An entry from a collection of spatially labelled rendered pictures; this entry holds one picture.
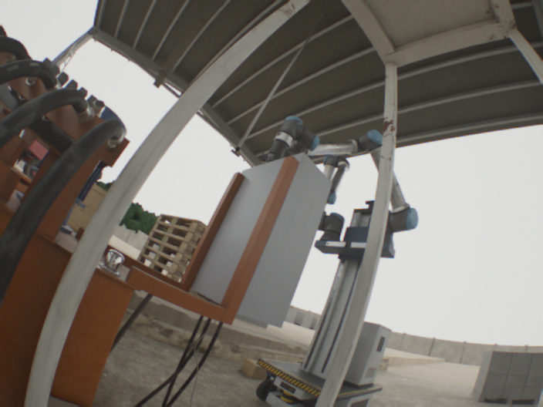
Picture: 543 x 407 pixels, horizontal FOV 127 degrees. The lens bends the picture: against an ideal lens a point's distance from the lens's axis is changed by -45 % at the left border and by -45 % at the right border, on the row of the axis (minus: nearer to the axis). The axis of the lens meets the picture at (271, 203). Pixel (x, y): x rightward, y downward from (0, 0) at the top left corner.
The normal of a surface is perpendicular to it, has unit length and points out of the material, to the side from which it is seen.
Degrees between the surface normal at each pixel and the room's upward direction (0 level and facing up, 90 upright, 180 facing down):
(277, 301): 90
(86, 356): 90
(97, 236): 93
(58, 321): 93
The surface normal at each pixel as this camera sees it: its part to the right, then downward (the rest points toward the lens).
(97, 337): 0.70, -0.03
